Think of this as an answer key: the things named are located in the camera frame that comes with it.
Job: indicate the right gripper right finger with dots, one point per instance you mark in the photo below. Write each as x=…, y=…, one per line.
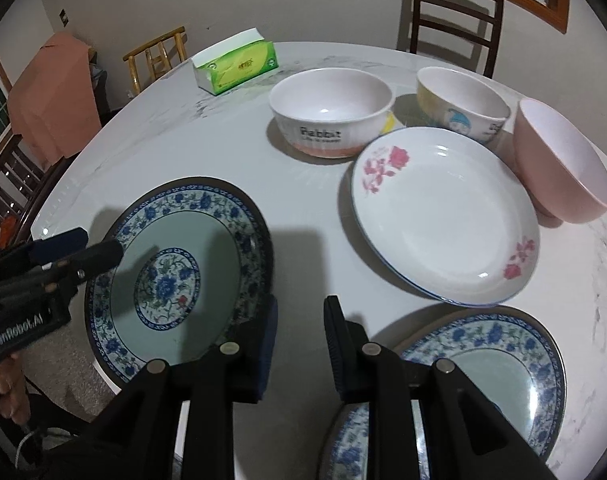
x=356, y=361

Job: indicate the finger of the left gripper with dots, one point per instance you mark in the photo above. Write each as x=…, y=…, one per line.
x=88, y=264
x=58, y=242

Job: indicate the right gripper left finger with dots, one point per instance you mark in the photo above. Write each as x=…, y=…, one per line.
x=252, y=363

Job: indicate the large blue floral plate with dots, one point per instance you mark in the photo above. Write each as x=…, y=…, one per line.
x=197, y=264

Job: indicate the small blue floral plate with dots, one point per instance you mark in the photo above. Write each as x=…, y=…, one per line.
x=511, y=357

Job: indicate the white plate pink flowers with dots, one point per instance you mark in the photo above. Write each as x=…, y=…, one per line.
x=446, y=215

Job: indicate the white pink Rabbit bowl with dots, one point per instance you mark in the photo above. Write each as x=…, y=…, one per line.
x=331, y=112

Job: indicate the yellow blue cartoon bowl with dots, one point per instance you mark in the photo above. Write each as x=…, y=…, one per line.
x=461, y=103

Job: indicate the left hand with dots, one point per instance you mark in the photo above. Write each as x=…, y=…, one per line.
x=14, y=401

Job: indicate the dark wooden side chair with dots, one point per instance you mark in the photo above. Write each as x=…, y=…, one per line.
x=24, y=188

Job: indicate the bamboo chair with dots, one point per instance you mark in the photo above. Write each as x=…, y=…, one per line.
x=157, y=53

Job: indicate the green tissue box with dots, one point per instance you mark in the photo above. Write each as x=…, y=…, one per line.
x=233, y=61

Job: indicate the yellow round warning sticker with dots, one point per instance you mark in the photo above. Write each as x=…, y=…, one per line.
x=391, y=124

